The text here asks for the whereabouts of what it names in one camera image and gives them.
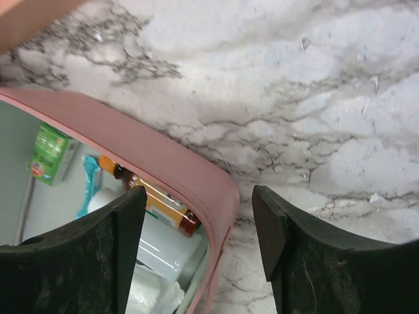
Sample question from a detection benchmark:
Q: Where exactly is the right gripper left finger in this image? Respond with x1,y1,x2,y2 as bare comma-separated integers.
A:
1,186,147,313

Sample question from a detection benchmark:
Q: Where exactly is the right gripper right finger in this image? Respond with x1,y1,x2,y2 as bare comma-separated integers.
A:
252,185,419,313

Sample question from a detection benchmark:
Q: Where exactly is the white gauze pack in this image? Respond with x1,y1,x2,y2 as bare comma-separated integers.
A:
126,264,185,314

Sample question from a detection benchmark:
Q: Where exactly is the white plastic bottle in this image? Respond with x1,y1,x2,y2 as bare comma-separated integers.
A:
88,186,204,284

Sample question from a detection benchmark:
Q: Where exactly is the pink medicine kit case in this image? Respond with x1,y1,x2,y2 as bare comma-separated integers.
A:
1,88,240,313

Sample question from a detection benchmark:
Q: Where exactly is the small teal strip packet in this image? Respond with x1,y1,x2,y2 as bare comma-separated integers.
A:
75,155,103,219

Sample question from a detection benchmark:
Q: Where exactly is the brown medicine bottle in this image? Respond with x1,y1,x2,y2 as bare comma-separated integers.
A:
99,155,200,237

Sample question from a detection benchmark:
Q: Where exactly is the small green box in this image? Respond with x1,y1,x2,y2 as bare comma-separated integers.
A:
27,122,80,186

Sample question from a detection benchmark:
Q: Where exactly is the orange plastic file organizer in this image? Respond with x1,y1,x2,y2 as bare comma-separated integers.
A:
1,0,85,54

